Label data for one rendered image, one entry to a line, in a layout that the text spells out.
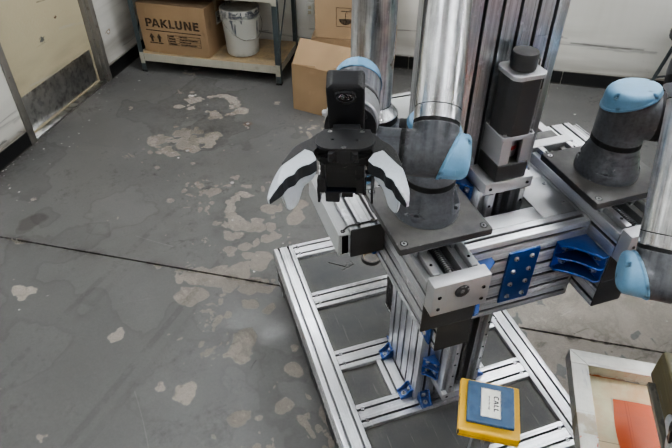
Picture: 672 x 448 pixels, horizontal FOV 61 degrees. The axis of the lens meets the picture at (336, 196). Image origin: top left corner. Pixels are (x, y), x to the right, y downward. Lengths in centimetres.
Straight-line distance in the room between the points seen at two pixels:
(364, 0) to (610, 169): 75
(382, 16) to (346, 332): 157
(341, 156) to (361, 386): 164
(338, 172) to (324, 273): 193
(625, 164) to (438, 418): 115
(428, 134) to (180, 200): 270
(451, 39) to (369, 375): 158
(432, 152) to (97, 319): 227
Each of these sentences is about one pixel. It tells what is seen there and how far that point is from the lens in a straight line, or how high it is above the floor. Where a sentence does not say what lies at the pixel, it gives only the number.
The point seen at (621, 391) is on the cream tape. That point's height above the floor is 96.
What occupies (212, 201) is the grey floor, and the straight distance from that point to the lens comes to 342.
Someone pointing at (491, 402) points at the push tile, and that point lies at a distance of 135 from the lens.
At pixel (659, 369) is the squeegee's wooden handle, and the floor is 112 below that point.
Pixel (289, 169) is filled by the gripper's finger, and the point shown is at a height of 170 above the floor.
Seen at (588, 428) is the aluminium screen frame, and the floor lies 99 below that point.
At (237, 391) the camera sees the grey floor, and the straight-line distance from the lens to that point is 251.
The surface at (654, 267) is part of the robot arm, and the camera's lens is 105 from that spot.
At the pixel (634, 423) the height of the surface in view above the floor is 96.
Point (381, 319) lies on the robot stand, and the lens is 244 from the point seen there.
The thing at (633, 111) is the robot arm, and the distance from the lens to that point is 143.
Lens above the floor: 208
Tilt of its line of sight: 38 degrees down
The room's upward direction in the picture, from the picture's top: straight up
